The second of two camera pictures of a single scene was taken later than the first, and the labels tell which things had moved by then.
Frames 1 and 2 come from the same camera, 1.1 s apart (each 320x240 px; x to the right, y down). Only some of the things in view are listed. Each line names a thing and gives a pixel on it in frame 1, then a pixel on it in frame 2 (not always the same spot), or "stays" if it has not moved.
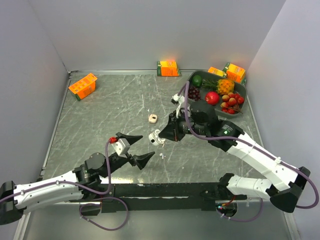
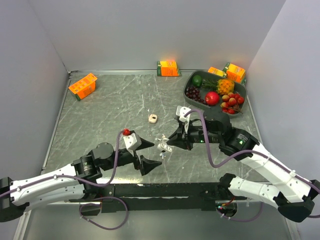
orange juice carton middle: (168, 68) stays
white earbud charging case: (154, 138) -> (165, 146)
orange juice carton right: (234, 73) stays
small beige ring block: (153, 118) stays
